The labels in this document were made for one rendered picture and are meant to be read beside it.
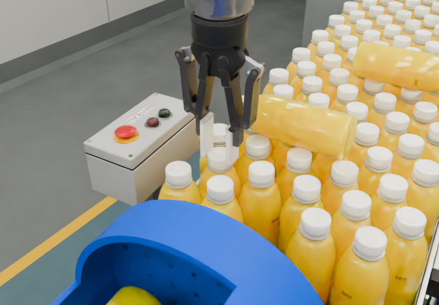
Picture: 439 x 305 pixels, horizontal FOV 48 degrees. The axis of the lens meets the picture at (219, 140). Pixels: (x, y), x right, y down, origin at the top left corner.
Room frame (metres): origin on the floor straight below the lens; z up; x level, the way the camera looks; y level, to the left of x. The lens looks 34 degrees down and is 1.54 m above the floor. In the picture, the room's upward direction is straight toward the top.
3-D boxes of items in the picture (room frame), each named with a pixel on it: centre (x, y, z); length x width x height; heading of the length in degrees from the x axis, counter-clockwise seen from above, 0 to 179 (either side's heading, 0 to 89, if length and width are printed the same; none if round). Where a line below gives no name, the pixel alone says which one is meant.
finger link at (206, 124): (0.63, 0.02, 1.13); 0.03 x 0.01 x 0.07; 151
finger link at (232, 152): (0.61, -0.02, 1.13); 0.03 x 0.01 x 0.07; 151
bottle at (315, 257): (0.48, -0.13, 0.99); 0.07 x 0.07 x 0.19
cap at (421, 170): (0.59, -0.31, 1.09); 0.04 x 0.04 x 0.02
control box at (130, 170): (0.72, 0.13, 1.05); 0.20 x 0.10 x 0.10; 151
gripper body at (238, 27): (0.62, 0.00, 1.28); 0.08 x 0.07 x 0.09; 61
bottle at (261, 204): (0.59, -0.06, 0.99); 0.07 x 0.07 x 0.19
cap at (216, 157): (0.62, 0.00, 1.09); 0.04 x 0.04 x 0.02
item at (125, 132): (0.68, 0.15, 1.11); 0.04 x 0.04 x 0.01
